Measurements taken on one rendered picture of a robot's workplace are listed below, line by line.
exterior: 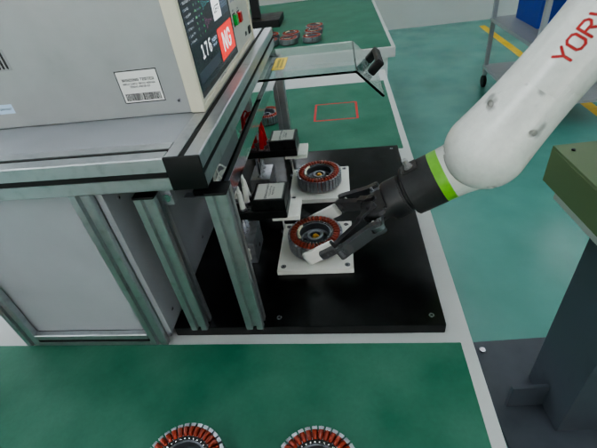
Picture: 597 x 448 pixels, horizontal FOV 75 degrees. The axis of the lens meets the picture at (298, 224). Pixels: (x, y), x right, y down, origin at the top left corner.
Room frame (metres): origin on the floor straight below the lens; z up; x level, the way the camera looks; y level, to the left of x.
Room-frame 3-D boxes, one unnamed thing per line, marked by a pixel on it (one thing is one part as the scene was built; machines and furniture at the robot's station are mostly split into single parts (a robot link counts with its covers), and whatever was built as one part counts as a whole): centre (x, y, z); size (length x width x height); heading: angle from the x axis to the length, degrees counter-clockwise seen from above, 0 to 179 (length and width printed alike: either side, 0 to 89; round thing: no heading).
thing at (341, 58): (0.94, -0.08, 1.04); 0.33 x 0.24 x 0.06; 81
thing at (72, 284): (0.48, 0.40, 0.91); 0.28 x 0.03 x 0.32; 81
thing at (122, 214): (0.78, 0.20, 0.92); 0.66 x 0.01 x 0.30; 171
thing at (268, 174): (0.88, 0.07, 0.80); 0.08 x 0.05 x 0.06; 171
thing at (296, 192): (0.86, -0.07, 0.78); 0.15 x 0.15 x 0.01; 81
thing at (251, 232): (0.64, 0.11, 0.80); 0.08 x 0.05 x 0.06; 171
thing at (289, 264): (0.62, -0.03, 0.78); 0.15 x 0.15 x 0.01; 81
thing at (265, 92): (0.75, 0.05, 1.03); 0.62 x 0.01 x 0.03; 171
